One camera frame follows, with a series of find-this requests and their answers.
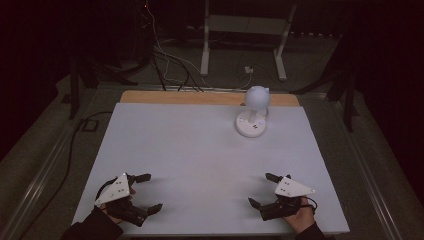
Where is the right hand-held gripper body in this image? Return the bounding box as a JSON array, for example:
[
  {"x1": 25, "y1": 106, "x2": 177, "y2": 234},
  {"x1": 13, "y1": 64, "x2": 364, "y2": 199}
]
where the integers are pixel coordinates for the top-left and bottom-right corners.
[{"x1": 259, "y1": 176, "x2": 316, "y2": 222}]

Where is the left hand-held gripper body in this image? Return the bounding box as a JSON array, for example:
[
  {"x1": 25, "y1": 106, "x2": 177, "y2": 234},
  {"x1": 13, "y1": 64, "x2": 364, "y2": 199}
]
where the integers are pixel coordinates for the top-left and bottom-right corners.
[{"x1": 94, "y1": 172, "x2": 150, "y2": 228}]

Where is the person's left hand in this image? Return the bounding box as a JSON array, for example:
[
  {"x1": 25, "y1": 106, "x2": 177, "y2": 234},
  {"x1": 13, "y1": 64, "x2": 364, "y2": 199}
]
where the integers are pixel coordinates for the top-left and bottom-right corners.
[{"x1": 99, "y1": 206, "x2": 125, "y2": 225}]

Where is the person's right hand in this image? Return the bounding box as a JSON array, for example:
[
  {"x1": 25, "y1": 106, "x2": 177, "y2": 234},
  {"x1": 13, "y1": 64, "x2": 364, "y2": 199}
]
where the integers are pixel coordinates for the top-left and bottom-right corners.
[{"x1": 282, "y1": 196, "x2": 317, "y2": 235}]

